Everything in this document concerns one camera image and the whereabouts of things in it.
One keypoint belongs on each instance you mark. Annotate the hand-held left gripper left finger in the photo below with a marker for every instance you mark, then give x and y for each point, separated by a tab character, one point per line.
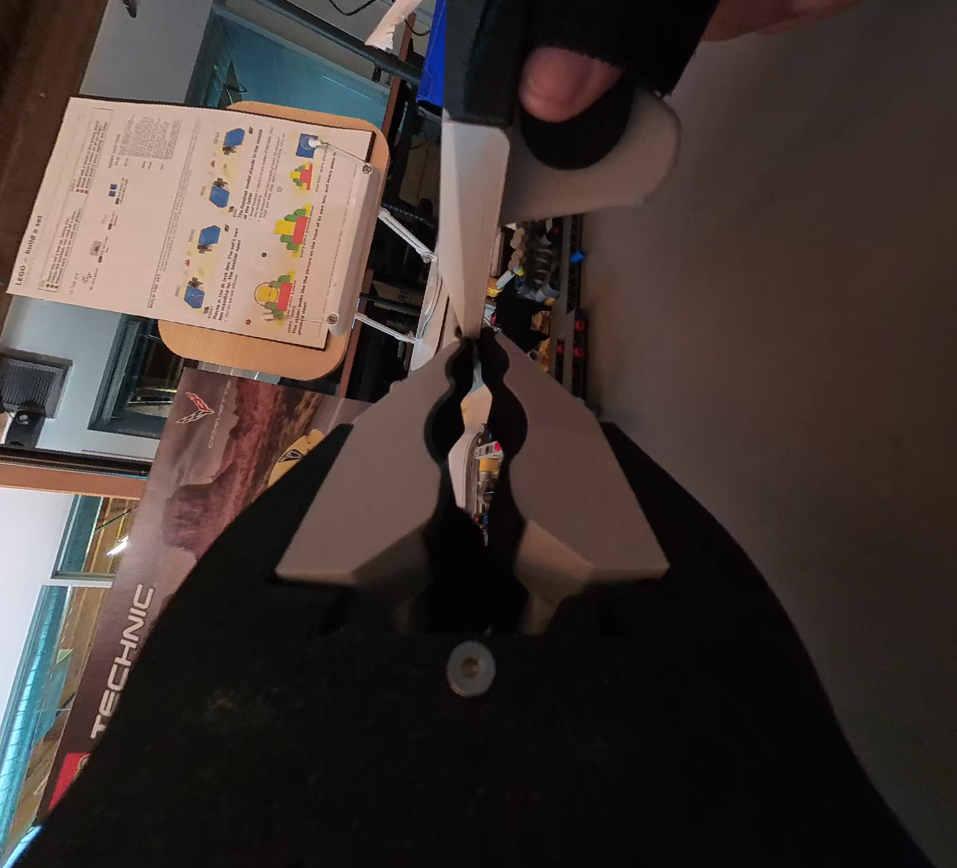
374	494

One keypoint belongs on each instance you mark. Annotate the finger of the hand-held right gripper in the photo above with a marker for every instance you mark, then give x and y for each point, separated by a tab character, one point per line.
467	210

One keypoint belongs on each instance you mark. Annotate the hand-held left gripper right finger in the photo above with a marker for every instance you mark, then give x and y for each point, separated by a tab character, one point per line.
583	502

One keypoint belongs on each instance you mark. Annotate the lego car chassis model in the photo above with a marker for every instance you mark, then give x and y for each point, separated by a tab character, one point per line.
534	300

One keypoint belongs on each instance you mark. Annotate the lego set box yellow car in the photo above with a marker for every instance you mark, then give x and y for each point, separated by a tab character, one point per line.
187	479

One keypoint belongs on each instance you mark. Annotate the blue plastic bin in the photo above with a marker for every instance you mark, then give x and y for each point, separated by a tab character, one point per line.
432	61

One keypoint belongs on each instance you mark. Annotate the printed instruction sheet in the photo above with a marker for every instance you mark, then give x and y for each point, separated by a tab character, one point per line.
149	210

